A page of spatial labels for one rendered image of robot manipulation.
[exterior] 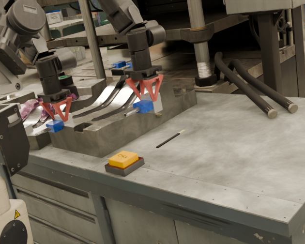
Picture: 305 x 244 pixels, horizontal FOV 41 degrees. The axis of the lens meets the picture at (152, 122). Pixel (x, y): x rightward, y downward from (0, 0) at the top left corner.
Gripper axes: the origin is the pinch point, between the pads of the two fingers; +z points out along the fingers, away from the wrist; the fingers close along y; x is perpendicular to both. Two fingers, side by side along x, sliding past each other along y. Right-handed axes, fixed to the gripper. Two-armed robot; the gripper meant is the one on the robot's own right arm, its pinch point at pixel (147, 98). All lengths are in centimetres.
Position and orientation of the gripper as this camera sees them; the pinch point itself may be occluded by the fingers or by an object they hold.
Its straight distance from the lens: 123.3
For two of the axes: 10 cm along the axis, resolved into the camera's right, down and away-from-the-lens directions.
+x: -6.6, 3.4, -6.7
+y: -7.3, -0.9, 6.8
